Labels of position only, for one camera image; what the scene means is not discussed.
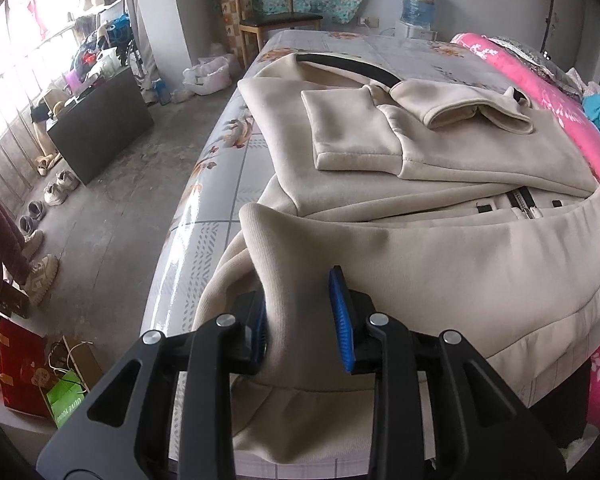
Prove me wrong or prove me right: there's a cream zip-up jacket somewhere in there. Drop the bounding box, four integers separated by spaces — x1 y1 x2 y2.
196 62 600 464

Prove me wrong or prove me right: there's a green paper bag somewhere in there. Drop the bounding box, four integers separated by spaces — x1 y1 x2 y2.
45 370 86 428

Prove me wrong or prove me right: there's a beige sneaker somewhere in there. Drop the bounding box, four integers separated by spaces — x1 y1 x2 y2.
23 255 59 307

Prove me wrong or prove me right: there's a white shoes pair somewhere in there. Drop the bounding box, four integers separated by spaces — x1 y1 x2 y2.
43 170 81 207

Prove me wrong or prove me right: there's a red gift bag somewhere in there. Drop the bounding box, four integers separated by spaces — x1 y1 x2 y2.
0 316 50 419

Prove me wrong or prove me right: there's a dark low cabinet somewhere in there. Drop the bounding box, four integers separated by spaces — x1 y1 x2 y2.
48 67 154 184

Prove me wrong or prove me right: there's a white plastic bag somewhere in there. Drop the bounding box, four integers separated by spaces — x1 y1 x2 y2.
183 56 232 96

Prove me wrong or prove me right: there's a wooden chair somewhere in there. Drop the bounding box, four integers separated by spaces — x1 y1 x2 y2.
235 0 323 62

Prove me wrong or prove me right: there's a pink floral blanket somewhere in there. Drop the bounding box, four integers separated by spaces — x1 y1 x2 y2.
450 32 600 430

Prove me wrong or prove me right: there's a grey patterned pillow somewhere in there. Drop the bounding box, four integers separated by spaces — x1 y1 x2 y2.
489 36 583 103

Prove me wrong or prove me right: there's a blue water bottle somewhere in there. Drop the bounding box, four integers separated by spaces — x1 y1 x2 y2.
401 0 436 29

